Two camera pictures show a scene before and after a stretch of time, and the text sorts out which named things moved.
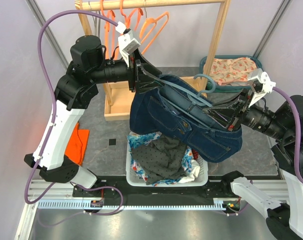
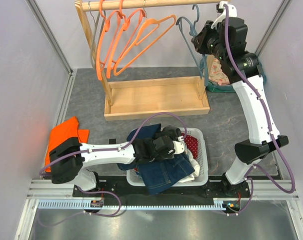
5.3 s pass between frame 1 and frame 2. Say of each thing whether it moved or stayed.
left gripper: moved
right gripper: moved
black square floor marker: stayed
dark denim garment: moved
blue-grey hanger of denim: moved
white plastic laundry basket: stayed
